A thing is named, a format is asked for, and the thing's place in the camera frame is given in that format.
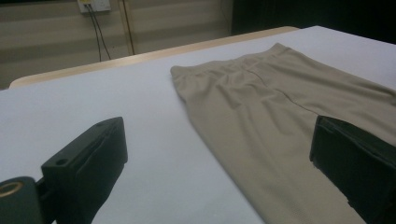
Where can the dark curtain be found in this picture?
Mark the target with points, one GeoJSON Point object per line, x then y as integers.
{"type": "Point", "coordinates": [311, 15]}

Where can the white wall outlet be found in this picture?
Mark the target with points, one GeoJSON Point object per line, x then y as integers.
{"type": "Point", "coordinates": [99, 4]}

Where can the beige pants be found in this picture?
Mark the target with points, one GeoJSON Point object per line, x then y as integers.
{"type": "Point", "coordinates": [264, 118]}

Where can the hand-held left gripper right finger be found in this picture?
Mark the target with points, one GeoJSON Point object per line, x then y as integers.
{"type": "Point", "coordinates": [358, 161]}

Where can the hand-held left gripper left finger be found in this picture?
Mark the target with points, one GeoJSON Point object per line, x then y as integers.
{"type": "Point", "coordinates": [84, 161]}

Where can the white table mat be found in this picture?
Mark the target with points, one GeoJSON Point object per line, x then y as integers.
{"type": "Point", "coordinates": [93, 99]}

